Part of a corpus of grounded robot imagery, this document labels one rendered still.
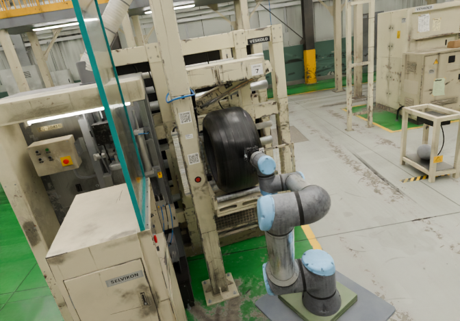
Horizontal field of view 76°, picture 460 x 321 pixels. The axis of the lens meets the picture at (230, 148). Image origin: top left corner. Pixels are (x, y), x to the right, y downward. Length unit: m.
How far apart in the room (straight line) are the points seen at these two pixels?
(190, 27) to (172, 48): 9.38
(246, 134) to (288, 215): 0.98
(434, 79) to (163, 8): 5.17
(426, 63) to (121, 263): 5.64
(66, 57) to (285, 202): 11.57
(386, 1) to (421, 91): 7.23
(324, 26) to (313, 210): 11.24
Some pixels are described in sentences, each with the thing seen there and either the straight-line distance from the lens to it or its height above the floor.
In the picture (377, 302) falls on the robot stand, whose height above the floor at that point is 0.60.
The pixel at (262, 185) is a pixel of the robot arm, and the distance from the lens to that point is 1.57.
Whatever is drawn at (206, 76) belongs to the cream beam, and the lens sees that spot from 2.20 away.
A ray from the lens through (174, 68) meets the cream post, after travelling 1.90.
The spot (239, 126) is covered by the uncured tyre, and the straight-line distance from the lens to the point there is 1.91.
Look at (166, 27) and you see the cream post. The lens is 1.90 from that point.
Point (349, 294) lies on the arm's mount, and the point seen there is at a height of 0.64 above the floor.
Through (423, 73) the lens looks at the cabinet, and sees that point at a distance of 6.16.
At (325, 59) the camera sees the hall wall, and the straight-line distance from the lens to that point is 12.07.
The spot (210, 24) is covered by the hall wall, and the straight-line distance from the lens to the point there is 11.27.
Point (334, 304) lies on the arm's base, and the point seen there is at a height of 0.68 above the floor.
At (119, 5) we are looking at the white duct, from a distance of 2.19.
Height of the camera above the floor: 1.93
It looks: 20 degrees down
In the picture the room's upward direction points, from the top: 9 degrees counter-clockwise
